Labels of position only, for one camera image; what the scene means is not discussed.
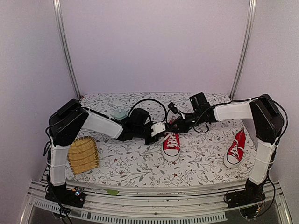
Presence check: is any right black camera cable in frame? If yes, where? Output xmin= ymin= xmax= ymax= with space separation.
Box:
xmin=167 ymin=109 xmax=212 ymax=133

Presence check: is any right aluminium frame post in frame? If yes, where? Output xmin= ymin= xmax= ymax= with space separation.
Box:
xmin=229 ymin=0 xmax=257 ymax=99

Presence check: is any red sneaker with laces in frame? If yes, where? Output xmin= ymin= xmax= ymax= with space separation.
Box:
xmin=162 ymin=132 xmax=181 ymax=162

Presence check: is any left aluminium frame post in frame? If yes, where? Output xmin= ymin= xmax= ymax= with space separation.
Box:
xmin=53 ymin=0 xmax=81 ymax=99

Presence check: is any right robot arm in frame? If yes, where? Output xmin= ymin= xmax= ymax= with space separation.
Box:
xmin=167 ymin=92 xmax=288 ymax=203

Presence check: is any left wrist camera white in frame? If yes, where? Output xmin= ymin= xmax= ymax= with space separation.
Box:
xmin=151 ymin=122 xmax=171 ymax=137

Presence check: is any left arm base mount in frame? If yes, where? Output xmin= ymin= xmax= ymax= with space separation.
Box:
xmin=45 ymin=186 xmax=86 ymax=208

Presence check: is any floral patterned table mat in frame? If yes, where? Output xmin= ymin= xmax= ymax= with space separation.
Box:
xmin=65 ymin=93 xmax=256 ymax=188

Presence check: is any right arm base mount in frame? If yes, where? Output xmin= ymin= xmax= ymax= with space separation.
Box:
xmin=223 ymin=184 xmax=266 ymax=208

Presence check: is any aluminium frame post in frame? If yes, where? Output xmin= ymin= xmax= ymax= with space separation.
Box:
xmin=53 ymin=0 xmax=81 ymax=99
xmin=229 ymin=0 xmax=257 ymax=99

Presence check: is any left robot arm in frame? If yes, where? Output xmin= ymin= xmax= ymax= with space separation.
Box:
xmin=46 ymin=99 xmax=166 ymax=203

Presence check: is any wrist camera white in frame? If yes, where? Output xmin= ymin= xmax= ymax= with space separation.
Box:
xmin=168 ymin=102 xmax=185 ymax=119
xmin=151 ymin=122 xmax=171 ymax=137

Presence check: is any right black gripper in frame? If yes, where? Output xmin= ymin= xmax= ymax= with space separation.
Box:
xmin=169 ymin=110 xmax=203 ymax=133

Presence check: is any front aluminium rail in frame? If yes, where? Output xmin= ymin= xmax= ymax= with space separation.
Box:
xmin=20 ymin=179 xmax=292 ymax=224

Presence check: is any left black camera cable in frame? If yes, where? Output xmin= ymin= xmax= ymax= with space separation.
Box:
xmin=129 ymin=99 xmax=167 ymax=122

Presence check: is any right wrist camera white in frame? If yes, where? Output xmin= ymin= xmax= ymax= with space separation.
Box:
xmin=168 ymin=102 xmax=185 ymax=119

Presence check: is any green tape piece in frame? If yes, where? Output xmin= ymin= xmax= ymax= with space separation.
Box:
xmin=105 ymin=189 xmax=119 ymax=196

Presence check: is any woven bamboo basket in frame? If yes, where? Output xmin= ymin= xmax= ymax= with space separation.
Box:
xmin=67 ymin=136 xmax=99 ymax=175

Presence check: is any black camera cable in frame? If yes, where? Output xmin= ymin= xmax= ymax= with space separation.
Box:
xmin=129 ymin=99 xmax=167 ymax=122
xmin=167 ymin=109 xmax=212 ymax=133

